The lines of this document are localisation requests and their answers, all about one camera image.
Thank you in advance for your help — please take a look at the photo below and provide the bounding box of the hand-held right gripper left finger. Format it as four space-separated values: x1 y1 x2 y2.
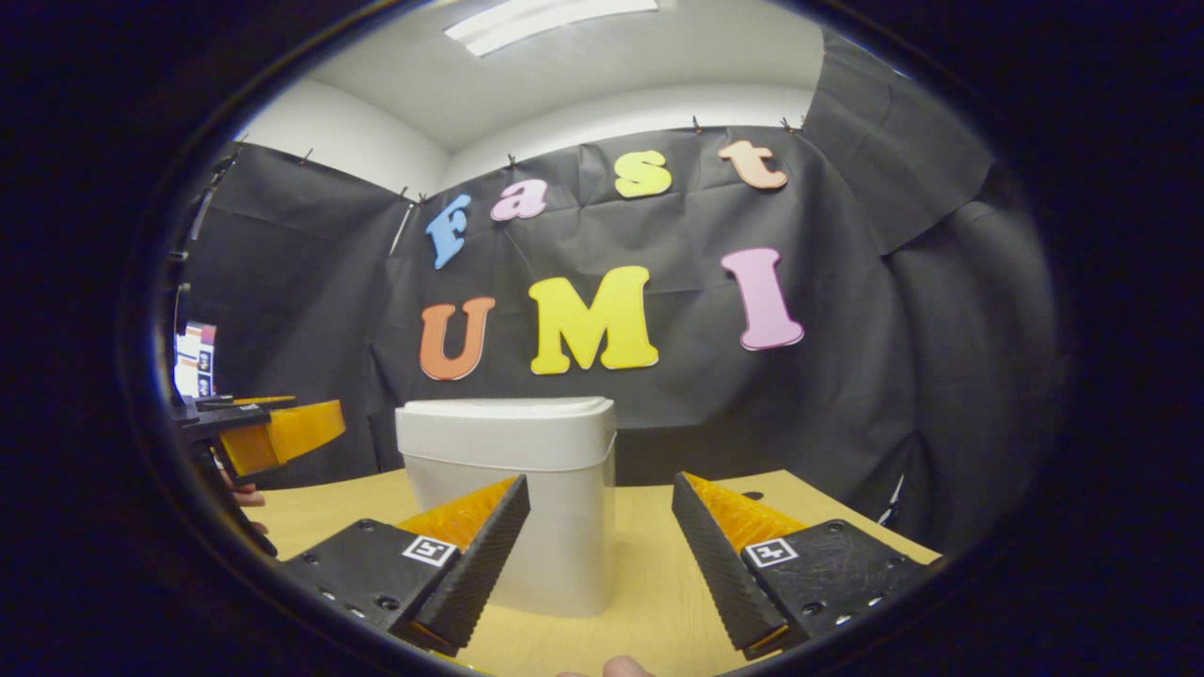
280 474 532 658

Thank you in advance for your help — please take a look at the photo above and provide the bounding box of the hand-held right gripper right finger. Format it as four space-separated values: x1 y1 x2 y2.
671 471 934 661

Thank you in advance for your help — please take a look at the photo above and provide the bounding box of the white desktop garbage bin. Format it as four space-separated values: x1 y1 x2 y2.
395 396 619 620

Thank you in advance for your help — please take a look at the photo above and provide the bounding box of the wooden desktop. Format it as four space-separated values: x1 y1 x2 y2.
246 467 943 677

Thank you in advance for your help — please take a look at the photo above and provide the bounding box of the computer monitor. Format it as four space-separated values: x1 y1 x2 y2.
174 322 218 399

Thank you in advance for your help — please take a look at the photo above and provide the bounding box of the ceiling light panel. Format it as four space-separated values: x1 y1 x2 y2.
444 0 660 58

